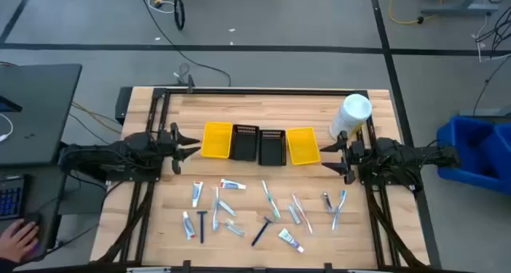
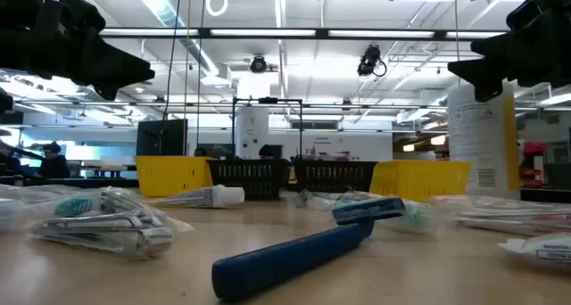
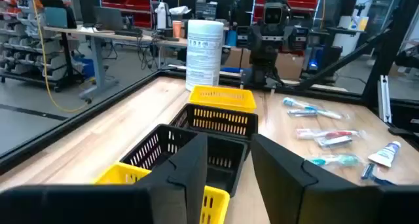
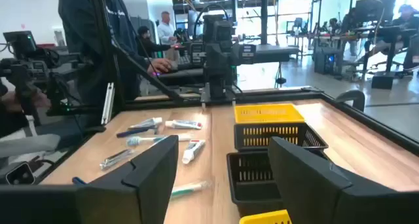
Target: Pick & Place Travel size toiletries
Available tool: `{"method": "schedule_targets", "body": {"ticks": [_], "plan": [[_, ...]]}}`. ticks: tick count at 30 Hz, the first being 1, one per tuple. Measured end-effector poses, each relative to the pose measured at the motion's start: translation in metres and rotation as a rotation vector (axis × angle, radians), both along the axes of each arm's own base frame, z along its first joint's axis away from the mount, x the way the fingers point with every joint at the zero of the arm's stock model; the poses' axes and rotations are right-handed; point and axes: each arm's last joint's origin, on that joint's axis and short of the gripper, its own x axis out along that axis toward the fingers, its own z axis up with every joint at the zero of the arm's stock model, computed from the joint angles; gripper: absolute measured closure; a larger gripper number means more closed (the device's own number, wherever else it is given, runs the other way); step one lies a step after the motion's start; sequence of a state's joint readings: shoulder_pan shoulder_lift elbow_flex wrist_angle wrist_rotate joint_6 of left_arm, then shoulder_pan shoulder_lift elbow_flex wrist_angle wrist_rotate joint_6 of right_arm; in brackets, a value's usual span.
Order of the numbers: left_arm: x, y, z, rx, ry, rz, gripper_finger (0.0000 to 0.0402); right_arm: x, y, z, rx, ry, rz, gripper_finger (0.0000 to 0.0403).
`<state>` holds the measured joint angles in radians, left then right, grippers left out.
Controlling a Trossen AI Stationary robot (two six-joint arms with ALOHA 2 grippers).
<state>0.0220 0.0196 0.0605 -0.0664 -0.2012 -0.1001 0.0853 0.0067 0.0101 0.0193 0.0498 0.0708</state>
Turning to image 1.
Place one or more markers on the dark blue disposable razor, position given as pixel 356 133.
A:
pixel 260 232
pixel 202 229

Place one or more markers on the green toothbrush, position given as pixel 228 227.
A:
pixel 271 200

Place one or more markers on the dark grey desk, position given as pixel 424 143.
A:
pixel 40 117

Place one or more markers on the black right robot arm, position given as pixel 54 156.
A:
pixel 399 153

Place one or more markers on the nail clipper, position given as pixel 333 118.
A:
pixel 234 228
pixel 327 202
pixel 294 214
pixel 227 208

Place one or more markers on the dark tablet screen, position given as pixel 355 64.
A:
pixel 8 105

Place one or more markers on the white wipes canister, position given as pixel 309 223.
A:
pixel 351 113

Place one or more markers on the yellow plastic basket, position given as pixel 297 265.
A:
pixel 216 140
pixel 303 146

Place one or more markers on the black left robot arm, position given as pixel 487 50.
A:
pixel 120 153

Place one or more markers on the white purple toothpaste tube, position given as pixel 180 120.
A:
pixel 290 239

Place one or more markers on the black table side plate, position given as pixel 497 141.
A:
pixel 123 105

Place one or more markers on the grey table base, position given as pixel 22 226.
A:
pixel 459 9

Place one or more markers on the person's hand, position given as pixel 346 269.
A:
pixel 16 241

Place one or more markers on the black plastic basket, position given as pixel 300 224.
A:
pixel 244 145
pixel 272 149

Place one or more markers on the blue toothbrush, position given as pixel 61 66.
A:
pixel 339 210
pixel 215 209

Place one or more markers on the blue plastic bin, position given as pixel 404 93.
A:
pixel 459 161

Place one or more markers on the black keyboard with blue keys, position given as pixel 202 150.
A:
pixel 10 199

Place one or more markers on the black aluminium table frame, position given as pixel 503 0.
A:
pixel 259 92

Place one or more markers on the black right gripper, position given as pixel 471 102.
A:
pixel 354 155

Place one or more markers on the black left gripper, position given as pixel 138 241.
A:
pixel 167 145

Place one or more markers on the red toothbrush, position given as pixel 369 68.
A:
pixel 302 213

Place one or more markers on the white red toothpaste tube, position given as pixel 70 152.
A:
pixel 232 184
pixel 196 194
pixel 188 226

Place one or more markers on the black computer mouse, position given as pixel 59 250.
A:
pixel 32 218

